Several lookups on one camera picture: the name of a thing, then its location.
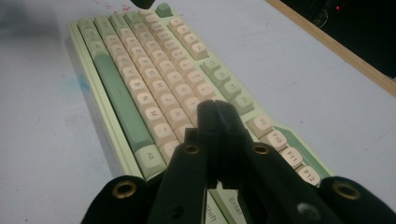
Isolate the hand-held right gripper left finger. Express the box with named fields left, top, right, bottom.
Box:
left=184, top=100, right=224, bottom=190

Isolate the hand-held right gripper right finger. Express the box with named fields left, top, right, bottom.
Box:
left=214, top=99, right=254, bottom=190

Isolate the green and cream keyboard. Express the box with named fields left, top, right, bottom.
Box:
left=67, top=2, right=335, bottom=224

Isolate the black device with red light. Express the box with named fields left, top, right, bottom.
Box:
left=312, top=0, right=353, bottom=27

